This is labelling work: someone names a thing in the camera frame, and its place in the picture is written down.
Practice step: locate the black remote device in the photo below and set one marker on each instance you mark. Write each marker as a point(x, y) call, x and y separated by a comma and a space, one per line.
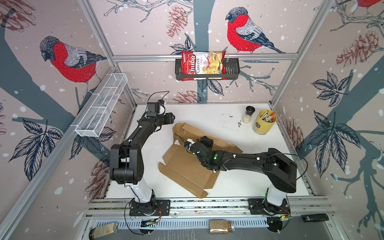
point(315, 218)

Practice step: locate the yellow pen cup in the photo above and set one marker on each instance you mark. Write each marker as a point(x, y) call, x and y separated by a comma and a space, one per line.
point(264, 121)

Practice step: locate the brown cardboard box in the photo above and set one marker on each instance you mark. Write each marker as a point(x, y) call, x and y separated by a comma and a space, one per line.
point(185, 169)

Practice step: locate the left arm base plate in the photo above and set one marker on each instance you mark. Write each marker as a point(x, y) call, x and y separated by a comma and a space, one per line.
point(163, 207)

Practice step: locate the black lid spice shaker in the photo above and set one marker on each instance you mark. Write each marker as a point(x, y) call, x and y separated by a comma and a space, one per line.
point(247, 117)

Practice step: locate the brown grain glass jar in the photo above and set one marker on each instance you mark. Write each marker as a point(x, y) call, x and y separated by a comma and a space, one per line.
point(221, 227)

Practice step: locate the black wall basket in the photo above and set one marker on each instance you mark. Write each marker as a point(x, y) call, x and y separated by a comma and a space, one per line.
point(231, 66)

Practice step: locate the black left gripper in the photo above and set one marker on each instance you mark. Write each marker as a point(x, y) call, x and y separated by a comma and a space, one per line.
point(169, 118)

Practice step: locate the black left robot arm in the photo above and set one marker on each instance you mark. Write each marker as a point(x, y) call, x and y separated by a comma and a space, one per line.
point(127, 164)

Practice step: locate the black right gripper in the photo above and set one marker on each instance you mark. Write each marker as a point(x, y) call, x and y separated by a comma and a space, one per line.
point(203, 142)

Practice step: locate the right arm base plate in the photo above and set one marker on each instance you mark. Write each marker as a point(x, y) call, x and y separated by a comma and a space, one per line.
point(260, 206)

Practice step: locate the red cassava chips bag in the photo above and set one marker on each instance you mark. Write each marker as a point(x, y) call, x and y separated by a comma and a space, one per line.
point(202, 63)

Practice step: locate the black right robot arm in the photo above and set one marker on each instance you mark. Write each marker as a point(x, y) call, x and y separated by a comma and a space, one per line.
point(281, 171)

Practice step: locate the white wire mesh shelf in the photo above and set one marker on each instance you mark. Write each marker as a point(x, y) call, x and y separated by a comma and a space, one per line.
point(97, 115)

